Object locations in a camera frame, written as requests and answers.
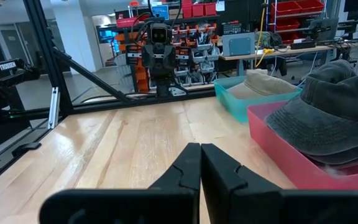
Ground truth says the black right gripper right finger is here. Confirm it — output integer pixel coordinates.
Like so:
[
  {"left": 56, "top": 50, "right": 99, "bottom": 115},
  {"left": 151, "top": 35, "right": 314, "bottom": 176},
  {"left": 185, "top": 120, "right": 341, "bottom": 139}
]
[{"left": 200, "top": 142, "right": 358, "bottom": 224}]

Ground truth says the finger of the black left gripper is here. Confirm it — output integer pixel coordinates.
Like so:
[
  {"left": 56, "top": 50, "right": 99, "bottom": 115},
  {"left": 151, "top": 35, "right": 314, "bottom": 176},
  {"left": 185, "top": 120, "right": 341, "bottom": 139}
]
[
  {"left": 155, "top": 69, "right": 164, "bottom": 98},
  {"left": 163, "top": 69, "right": 172, "bottom": 98}
]

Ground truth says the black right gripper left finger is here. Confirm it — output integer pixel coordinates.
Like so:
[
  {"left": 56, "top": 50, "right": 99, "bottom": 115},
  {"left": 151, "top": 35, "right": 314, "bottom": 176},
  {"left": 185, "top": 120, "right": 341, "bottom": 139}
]
[{"left": 38, "top": 142, "right": 202, "bottom": 224}]

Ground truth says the beige cap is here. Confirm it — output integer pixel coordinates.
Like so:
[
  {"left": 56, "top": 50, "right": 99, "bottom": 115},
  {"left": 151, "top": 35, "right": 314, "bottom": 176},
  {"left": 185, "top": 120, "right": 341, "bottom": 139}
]
[{"left": 227, "top": 68, "right": 298, "bottom": 101}]

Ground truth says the blue sign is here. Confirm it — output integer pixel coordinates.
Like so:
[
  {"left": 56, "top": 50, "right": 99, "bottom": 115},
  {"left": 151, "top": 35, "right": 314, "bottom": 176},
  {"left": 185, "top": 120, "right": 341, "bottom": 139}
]
[{"left": 152, "top": 4, "right": 170, "bottom": 21}]

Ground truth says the pink translucent plastic bin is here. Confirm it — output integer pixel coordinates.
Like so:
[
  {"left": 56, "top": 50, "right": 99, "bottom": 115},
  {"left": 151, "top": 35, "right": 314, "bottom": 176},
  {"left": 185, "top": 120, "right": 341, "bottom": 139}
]
[{"left": 247, "top": 100, "right": 358, "bottom": 191}]

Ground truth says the teal translucent plastic bin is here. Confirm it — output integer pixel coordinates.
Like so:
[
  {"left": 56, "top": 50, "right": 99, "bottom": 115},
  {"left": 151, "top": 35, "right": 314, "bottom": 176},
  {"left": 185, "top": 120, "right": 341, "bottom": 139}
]
[{"left": 213, "top": 75, "right": 303, "bottom": 124}]

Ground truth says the black toolbox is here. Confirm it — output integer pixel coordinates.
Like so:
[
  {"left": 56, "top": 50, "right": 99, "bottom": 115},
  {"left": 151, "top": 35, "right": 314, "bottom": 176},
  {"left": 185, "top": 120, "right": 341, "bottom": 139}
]
[{"left": 222, "top": 21, "right": 243, "bottom": 35}]

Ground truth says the grey equipment box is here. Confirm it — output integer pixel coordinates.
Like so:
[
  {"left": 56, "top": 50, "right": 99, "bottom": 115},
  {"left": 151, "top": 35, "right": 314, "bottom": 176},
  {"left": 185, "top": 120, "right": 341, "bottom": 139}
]
[{"left": 221, "top": 32, "right": 256, "bottom": 57}]

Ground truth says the green bag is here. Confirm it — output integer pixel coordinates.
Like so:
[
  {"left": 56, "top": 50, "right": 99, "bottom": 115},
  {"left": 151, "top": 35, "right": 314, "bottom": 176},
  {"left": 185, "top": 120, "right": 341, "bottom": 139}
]
[{"left": 256, "top": 30, "right": 283, "bottom": 48}]

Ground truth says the long wooden workbench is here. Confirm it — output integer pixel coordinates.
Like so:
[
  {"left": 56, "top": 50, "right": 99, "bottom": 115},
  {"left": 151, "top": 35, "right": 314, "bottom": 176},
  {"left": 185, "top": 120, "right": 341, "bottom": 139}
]
[{"left": 218, "top": 44, "right": 337, "bottom": 77}]

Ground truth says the black table clamp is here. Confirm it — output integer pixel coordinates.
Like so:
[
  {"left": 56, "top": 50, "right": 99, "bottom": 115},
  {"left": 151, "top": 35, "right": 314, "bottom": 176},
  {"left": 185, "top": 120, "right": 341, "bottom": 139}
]
[{"left": 11, "top": 141, "right": 42, "bottom": 158}]

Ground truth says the grey bench monitor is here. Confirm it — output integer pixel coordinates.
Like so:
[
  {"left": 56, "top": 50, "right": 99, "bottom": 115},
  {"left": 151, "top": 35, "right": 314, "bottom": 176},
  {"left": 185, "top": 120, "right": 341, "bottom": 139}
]
[{"left": 308, "top": 17, "right": 340, "bottom": 42}]

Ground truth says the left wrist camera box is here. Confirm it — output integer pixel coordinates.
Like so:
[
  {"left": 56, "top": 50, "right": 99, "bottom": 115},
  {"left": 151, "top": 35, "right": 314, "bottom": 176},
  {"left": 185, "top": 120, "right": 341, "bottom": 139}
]
[{"left": 150, "top": 22, "right": 169, "bottom": 45}]

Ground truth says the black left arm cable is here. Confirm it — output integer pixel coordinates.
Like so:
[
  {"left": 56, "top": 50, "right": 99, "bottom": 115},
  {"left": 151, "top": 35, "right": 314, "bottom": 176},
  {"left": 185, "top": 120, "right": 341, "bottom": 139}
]
[{"left": 131, "top": 0, "right": 183, "bottom": 44}]

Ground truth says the blue wall display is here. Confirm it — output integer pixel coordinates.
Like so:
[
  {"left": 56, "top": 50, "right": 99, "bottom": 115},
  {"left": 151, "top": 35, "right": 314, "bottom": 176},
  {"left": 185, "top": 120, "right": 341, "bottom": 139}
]
[{"left": 97, "top": 26, "right": 120, "bottom": 54}]

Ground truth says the yellow hanging cable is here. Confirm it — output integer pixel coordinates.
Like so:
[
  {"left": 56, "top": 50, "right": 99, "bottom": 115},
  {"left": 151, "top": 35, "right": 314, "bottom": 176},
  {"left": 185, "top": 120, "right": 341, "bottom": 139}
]
[{"left": 254, "top": 0, "right": 275, "bottom": 68}]

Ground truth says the silver frame bracket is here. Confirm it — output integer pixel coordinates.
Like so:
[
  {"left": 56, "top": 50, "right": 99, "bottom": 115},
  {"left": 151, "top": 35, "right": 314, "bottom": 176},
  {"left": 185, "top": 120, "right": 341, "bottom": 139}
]
[{"left": 47, "top": 86, "right": 62, "bottom": 130}]

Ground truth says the wire rack with red bins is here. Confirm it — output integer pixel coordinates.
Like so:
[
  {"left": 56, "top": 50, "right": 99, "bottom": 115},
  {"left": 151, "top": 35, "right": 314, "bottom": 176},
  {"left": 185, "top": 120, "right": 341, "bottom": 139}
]
[{"left": 265, "top": 0, "right": 326, "bottom": 45}]

